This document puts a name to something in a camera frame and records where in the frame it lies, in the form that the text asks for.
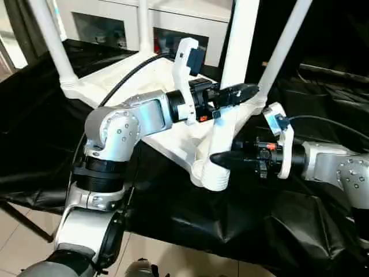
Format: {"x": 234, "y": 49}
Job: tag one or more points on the white plastic table top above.
{"x": 173, "y": 138}

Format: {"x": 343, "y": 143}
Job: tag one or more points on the white plastic table leg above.
{"x": 52, "y": 40}
{"x": 146, "y": 26}
{"x": 236, "y": 52}
{"x": 282, "y": 52}

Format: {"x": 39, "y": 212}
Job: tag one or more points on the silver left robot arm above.
{"x": 115, "y": 127}

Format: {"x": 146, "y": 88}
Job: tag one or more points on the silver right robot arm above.
{"x": 334, "y": 164}

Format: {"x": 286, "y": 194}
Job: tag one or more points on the black low bench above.
{"x": 340, "y": 70}

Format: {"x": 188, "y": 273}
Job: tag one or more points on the white glass-door cabinet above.
{"x": 115, "y": 17}

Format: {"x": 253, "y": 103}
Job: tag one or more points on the black plastic mat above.
{"x": 34, "y": 144}

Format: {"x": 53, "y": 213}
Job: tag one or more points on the grey curtain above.
{"x": 20, "y": 29}

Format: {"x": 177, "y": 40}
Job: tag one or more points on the black stand pole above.
{"x": 26, "y": 222}

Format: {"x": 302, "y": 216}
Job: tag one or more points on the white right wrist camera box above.
{"x": 281, "y": 138}

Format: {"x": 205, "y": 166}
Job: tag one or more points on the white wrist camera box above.
{"x": 281, "y": 138}
{"x": 187, "y": 69}

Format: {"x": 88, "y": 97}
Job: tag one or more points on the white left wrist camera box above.
{"x": 187, "y": 69}

